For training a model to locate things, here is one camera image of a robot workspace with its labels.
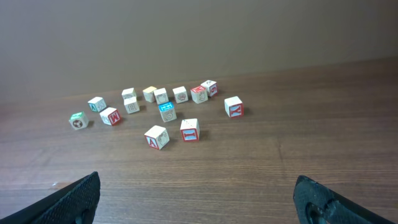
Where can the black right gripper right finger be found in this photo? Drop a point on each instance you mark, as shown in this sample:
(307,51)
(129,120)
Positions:
(316,203)

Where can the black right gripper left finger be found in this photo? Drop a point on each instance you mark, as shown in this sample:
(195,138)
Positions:
(75,203)

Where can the green soccer ball block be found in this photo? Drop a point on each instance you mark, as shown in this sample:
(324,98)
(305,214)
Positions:
(79,120)

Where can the red letter M block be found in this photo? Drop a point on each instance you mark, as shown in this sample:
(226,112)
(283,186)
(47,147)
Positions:
(110,116)

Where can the red letter A block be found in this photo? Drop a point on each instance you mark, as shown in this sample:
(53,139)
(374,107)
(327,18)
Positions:
(157,137)

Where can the letter B wooden block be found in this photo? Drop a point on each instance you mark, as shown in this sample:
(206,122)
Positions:
(131,105)

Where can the blue top spiral block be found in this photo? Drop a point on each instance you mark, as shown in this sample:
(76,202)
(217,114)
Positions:
(167,111)

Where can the red top wooden block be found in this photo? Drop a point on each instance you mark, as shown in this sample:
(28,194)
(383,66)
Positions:
(199,94)

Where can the green letter A block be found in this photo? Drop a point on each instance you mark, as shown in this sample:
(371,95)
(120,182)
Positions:
(97,104)

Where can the plain white wooden block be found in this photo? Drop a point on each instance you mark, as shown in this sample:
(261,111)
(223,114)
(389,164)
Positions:
(128,93)

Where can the red letter Y block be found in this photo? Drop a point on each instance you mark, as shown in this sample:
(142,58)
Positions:
(234,107)

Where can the yellow top wooden block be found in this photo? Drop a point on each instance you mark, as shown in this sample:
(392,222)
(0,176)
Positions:
(149,94)

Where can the red letter I block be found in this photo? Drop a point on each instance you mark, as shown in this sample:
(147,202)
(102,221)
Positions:
(190,130)

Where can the apple picture wooden block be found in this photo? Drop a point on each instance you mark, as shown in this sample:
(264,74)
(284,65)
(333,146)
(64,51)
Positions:
(161,96)

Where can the red drawing wooden block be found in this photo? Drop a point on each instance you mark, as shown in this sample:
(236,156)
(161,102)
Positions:
(180,94)

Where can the red number 6 block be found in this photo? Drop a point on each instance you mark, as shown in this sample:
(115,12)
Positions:
(211,87)

